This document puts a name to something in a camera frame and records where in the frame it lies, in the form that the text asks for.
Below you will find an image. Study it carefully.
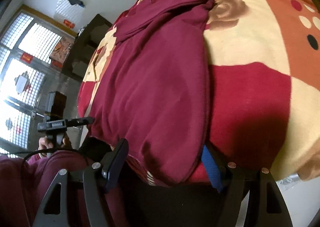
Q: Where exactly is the maroon sweatshirt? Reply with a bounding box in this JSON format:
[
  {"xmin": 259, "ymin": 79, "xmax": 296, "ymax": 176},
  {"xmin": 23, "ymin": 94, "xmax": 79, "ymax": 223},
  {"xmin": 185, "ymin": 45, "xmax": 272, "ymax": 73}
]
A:
[{"xmin": 89, "ymin": 0, "xmax": 214, "ymax": 185}]

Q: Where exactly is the maroon left sleeve forearm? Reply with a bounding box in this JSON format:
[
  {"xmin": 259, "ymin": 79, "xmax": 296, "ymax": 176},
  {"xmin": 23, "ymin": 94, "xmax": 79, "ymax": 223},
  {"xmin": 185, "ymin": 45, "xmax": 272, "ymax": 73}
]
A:
[{"xmin": 1, "ymin": 151, "xmax": 129, "ymax": 226}]

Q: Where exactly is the person's left hand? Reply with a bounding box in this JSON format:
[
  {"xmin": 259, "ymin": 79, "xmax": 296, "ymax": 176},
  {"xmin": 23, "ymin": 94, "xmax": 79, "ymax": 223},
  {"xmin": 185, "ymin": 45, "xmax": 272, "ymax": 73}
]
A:
[{"xmin": 38, "ymin": 134, "xmax": 72, "ymax": 150}]

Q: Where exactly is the dark wooden desk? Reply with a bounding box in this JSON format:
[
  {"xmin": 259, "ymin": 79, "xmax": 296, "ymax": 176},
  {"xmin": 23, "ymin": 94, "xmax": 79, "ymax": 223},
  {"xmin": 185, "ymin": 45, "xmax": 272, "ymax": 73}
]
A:
[{"xmin": 62, "ymin": 14, "xmax": 112, "ymax": 81}]

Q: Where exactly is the barred window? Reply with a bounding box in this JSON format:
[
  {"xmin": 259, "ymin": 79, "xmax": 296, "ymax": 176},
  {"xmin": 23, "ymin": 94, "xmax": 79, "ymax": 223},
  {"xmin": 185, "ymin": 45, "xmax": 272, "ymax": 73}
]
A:
[{"xmin": 1, "ymin": 11, "xmax": 62, "ymax": 150}]

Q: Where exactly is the rose pattern fleece blanket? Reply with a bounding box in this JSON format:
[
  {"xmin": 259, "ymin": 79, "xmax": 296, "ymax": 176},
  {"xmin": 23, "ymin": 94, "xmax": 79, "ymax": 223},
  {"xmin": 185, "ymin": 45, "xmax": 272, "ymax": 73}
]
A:
[{"xmin": 78, "ymin": 0, "xmax": 319, "ymax": 186}]

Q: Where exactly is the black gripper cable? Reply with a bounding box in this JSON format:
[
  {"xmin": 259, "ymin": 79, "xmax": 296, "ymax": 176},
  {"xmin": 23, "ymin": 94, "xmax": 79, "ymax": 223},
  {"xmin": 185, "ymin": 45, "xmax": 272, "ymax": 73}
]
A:
[{"xmin": 19, "ymin": 147, "xmax": 89, "ymax": 172}]

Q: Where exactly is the red paper wall sticker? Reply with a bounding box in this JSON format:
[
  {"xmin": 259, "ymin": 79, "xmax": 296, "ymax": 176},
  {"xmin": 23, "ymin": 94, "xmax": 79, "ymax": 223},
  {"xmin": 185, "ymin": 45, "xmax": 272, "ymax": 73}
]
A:
[{"xmin": 63, "ymin": 19, "xmax": 75, "ymax": 29}]

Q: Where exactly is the dark cloth on wall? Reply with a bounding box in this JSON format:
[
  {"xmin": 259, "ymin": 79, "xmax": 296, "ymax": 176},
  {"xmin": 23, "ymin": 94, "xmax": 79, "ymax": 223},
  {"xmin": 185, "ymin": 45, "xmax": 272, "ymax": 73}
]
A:
[{"xmin": 68, "ymin": 0, "xmax": 85, "ymax": 8}]

